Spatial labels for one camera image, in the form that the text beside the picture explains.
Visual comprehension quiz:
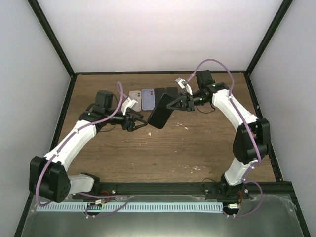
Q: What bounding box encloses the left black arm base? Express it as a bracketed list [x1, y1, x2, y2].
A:
[73, 182, 117, 200]

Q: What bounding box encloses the black phone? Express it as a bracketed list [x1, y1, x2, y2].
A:
[154, 87, 166, 105]
[147, 93, 174, 129]

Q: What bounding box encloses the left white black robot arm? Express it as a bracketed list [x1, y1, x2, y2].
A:
[29, 90, 147, 206]

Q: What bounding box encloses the black front frame rail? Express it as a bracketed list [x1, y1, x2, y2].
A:
[32, 181, 293, 198]

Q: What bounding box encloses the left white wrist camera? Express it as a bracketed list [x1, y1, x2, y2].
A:
[121, 97, 138, 115]

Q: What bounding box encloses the clear plastic sheet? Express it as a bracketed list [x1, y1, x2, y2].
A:
[22, 195, 303, 237]

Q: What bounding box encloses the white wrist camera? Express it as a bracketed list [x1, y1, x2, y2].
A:
[121, 97, 138, 115]
[175, 78, 193, 95]

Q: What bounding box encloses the lilac phone case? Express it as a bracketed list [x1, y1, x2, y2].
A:
[141, 89, 155, 111]

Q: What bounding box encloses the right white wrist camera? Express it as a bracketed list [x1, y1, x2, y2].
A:
[175, 78, 193, 95]

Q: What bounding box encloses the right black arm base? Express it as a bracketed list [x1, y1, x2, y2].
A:
[200, 174, 244, 200]

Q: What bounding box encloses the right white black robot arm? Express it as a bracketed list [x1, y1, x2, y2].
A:
[166, 70, 271, 199]

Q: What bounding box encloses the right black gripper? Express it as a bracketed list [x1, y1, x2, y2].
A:
[166, 91, 208, 112]

